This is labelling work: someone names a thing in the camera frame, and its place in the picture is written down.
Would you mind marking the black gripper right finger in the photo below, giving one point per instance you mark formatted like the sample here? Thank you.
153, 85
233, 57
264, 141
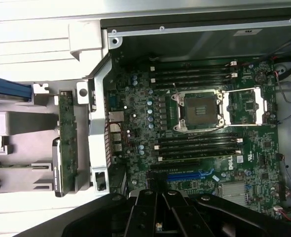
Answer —
185, 217

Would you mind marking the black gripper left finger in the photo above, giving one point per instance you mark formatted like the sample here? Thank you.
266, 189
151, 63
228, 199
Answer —
140, 217

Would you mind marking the blue expansion slot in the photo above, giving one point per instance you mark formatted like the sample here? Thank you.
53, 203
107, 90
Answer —
185, 176

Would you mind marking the long black expansion slot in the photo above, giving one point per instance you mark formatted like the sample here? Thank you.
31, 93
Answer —
175, 165

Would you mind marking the silver chipset heatsink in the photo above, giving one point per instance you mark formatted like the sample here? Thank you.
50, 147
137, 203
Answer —
234, 195

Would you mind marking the black RAM slot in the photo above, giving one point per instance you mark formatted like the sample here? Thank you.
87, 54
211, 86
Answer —
197, 137
192, 84
192, 76
197, 148
192, 70
192, 65
197, 143

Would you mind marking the silver USB port block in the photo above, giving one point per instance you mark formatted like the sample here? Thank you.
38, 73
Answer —
116, 142

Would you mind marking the small silver rear port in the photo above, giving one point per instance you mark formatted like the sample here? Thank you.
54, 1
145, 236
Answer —
115, 127

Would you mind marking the green motherboard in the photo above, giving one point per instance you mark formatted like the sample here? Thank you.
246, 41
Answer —
140, 118

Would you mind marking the silver ethernet port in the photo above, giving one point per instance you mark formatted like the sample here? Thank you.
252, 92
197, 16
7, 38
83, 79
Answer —
116, 116

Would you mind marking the CPU socket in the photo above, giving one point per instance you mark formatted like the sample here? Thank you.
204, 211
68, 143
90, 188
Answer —
199, 111

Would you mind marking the thin metal locking lever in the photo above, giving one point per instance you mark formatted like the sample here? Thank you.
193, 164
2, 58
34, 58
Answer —
176, 89

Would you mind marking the green RAM stick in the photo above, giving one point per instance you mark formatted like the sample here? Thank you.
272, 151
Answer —
12, 168

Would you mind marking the metal socket cover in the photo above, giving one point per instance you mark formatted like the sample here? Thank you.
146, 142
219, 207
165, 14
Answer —
241, 90

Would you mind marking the black open PC case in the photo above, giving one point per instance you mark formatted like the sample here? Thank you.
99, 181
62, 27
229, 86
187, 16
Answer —
160, 44

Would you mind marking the hard disk drive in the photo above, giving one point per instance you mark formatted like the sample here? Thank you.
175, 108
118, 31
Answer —
10, 86

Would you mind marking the beige plastic case bracket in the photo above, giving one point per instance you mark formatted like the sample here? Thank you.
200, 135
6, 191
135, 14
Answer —
86, 37

